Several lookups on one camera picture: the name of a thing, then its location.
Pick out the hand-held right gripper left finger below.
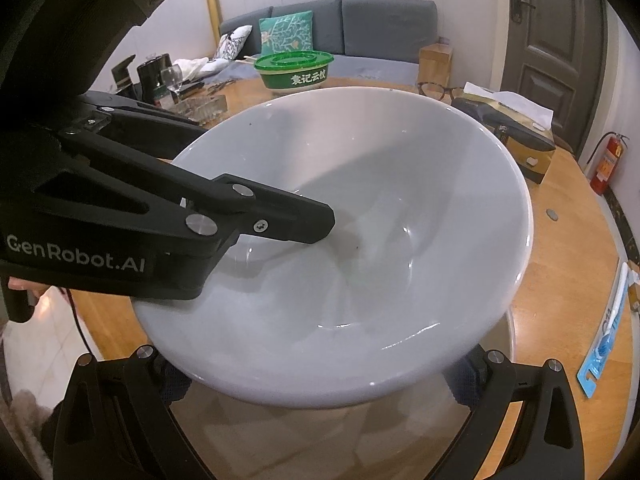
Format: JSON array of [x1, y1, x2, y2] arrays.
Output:
[[52, 345, 211, 480]]

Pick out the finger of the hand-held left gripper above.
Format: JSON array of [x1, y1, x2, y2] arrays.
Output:
[[75, 91, 211, 161], [57, 127, 336, 246]]

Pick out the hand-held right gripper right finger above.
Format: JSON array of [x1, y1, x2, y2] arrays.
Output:
[[440, 352, 586, 480]]

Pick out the ribbed white bowl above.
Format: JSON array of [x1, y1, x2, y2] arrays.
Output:
[[132, 87, 533, 407]]

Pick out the person's left hand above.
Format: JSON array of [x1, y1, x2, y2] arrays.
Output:
[[7, 277, 51, 306]]

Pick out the black tea machine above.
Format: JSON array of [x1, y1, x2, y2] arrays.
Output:
[[111, 54, 173, 100]]

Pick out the wine glass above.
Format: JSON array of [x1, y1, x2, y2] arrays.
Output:
[[160, 65, 183, 106]]

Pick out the glass ashtray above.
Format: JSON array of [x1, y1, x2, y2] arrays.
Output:
[[172, 96, 228, 126]]

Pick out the white cloth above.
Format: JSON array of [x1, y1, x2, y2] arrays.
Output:
[[172, 56, 231, 81]]

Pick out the white patterned cushion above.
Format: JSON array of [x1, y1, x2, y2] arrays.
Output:
[[215, 25, 253, 59]]

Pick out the wooden stick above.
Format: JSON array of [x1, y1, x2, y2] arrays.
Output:
[[205, 0, 222, 46]]

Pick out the green lidded food container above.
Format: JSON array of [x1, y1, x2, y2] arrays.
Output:
[[253, 51, 335, 98]]

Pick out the beige fuzzy clothing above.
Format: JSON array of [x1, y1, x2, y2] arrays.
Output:
[[10, 389, 56, 480]]

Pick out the blue toothbrush packet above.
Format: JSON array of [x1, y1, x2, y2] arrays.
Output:
[[576, 262, 640, 395]]

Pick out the teal patterned cushion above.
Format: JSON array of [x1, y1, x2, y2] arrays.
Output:
[[258, 11, 315, 56]]

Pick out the tortoiseshell eyeglasses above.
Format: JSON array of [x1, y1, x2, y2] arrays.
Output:
[[416, 81, 466, 102]]

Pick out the grey sofa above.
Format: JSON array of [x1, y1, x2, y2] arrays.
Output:
[[218, 0, 454, 92]]

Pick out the tissue box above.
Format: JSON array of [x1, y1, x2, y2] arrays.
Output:
[[451, 81, 557, 186]]

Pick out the red fire extinguisher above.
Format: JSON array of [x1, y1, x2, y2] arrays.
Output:
[[590, 132, 630, 196]]

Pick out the dark brown door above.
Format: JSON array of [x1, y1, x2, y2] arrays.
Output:
[[500, 0, 608, 153]]

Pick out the black cable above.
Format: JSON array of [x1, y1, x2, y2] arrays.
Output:
[[62, 287, 103, 361]]

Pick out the door handle lock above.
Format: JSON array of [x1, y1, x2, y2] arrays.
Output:
[[509, 0, 536, 25]]

